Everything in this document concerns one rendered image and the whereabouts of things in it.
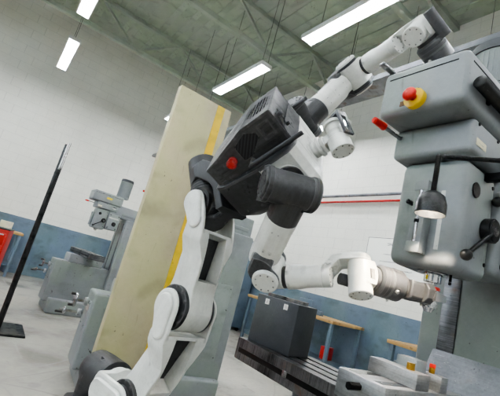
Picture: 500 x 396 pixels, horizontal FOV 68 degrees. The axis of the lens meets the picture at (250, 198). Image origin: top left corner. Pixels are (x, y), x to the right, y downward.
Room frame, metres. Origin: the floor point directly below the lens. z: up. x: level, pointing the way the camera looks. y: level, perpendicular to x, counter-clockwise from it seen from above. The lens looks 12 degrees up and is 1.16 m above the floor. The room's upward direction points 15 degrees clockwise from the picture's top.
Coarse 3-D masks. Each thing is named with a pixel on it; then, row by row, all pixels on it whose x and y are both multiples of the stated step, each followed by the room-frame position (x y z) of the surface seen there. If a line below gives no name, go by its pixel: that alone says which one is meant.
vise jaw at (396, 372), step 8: (376, 360) 1.09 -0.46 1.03; (384, 360) 1.09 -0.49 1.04; (368, 368) 1.10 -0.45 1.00; (376, 368) 1.08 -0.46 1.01; (384, 368) 1.06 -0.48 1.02; (392, 368) 1.04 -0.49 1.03; (400, 368) 1.02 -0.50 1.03; (384, 376) 1.06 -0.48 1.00; (392, 376) 1.04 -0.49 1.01; (400, 376) 1.02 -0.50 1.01; (408, 376) 1.00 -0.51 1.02; (416, 376) 0.98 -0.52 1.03; (424, 376) 0.99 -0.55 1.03; (408, 384) 1.00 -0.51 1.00; (416, 384) 0.98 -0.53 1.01; (424, 384) 1.00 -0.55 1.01
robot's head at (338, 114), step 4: (336, 112) 0.99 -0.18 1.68; (340, 112) 0.99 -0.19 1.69; (344, 112) 1.01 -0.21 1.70; (332, 116) 1.01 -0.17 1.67; (336, 116) 1.01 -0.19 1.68; (340, 116) 0.98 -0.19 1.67; (344, 116) 1.00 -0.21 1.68; (340, 120) 0.98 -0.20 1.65; (344, 120) 1.00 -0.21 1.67; (348, 120) 1.00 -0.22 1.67; (340, 124) 0.98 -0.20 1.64; (344, 124) 0.97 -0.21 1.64; (348, 124) 0.98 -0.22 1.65; (344, 128) 0.96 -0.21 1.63; (348, 128) 0.98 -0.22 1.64; (344, 132) 0.96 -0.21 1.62; (348, 132) 0.97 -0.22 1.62; (352, 132) 0.97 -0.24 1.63
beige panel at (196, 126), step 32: (192, 96) 2.38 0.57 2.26; (192, 128) 2.41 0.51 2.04; (224, 128) 2.54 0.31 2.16; (160, 160) 2.34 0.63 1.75; (160, 192) 2.37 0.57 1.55; (160, 224) 2.41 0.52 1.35; (128, 256) 2.33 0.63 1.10; (160, 256) 2.44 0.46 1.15; (128, 288) 2.37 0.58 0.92; (160, 288) 2.48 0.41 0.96; (128, 320) 2.40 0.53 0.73; (128, 352) 2.44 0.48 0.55
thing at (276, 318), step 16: (256, 304) 1.57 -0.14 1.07; (272, 304) 1.51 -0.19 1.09; (288, 304) 1.45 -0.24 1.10; (304, 304) 1.46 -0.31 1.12; (256, 320) 1.56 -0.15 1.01; (272, 320) 1.50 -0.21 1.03; (288, 320) 1.44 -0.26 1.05; (304, 320) 1.44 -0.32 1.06; (256, 336) 1.54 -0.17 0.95; (272, 336) 1.48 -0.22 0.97; (288, 336) 1.42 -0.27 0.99; (304, 336) 1.46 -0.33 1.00; (288, 352) 1.41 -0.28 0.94; (304, 352) 1.47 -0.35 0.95
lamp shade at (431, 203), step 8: (424, 192) 0.87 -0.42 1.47; (432, 192) 0.86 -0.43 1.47; (440, 192) 0.87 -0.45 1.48; (424, 200) 0.86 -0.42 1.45; (432, 200) 0.85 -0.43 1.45; (440, 200) 0.85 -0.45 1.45; (416, 208) 0.88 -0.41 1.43; (424, 208) 0.86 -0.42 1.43; (432, 208) 0.85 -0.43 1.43; (440, 208) 0.85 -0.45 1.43; (424, 216) 0.92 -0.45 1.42; (432, 216) 0.91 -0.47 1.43; (440, 216) 0.89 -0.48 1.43
